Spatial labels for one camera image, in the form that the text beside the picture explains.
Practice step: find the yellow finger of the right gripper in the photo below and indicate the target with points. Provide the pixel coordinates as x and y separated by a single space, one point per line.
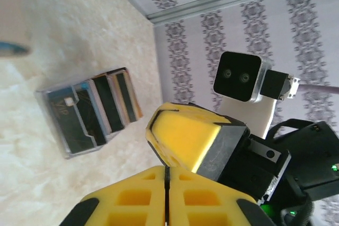
185 107
185 141

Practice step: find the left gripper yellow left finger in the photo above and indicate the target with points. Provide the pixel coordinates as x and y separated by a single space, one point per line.
119 204

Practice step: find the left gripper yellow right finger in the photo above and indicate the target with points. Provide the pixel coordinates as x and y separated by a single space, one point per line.
212 204

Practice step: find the pale card black stripe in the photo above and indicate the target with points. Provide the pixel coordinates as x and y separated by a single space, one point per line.
106 104

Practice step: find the orange-edged card black stripe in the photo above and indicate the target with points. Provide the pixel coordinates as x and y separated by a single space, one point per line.
124 96

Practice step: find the black card gold lines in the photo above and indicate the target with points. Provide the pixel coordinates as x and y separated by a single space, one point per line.
90 115

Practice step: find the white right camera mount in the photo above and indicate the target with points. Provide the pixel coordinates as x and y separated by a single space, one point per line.
249 116

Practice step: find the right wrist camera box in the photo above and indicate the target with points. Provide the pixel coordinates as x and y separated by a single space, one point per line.
238 77

